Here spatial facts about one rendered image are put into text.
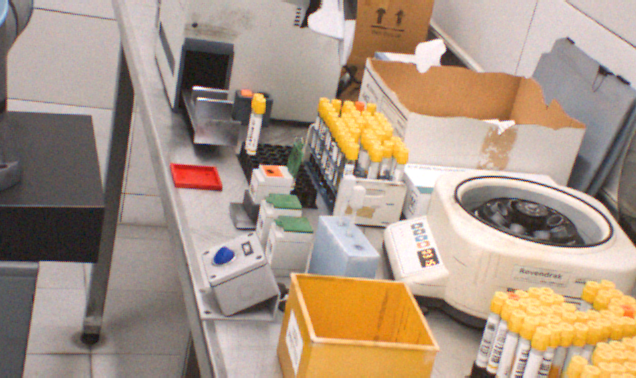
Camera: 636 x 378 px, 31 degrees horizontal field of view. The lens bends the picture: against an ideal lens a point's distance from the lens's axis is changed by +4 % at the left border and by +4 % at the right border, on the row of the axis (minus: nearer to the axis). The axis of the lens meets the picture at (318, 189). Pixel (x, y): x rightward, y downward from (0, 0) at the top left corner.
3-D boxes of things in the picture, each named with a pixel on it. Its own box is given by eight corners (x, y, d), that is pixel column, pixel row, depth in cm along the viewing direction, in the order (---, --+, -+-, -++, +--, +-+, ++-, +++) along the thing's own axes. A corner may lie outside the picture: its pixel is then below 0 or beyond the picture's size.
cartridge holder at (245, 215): (228, 210, 157) (232, 187, 155) (289, 214, 159) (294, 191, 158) (235, 228, 152) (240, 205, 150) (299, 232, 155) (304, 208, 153)
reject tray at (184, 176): (169, 167, 166) (170, 162, 166) (215, 171, 168) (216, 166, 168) (174, 187, 160) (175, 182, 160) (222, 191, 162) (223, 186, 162)
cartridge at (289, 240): (262, 260, 145) (272, 214, 142) (298, 262, 146) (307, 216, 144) (268, 276, 142) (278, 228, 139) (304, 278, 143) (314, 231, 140)
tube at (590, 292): (560, 364, 135) (583, 283, 131) (564, 358, 137) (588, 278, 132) (574, 370, 134) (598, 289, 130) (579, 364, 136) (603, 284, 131)
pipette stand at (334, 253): (293, 286, 140) (308, 215, 136) (344, 286, 143) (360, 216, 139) (319, 330, 132) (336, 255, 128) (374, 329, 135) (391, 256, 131)
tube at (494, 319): (480, 374, 129) (504, 291, 125) (487, 383, 128) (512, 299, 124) (467, 374, 129) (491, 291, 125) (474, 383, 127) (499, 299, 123)
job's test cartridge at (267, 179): (246, 205, 156) (253, 163, 154) (278, 206, 158) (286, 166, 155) (252, 218, 153) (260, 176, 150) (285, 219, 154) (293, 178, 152)
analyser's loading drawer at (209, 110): (177, 93, 189) (181, 64, 187) (216, 98, 191) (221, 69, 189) (194, 142, 171) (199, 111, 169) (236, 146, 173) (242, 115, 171)
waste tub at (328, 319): (273, 350, 126) (290, 271, 122) (387, 357, 130) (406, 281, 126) (293, 426, 114) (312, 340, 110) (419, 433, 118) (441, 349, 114)
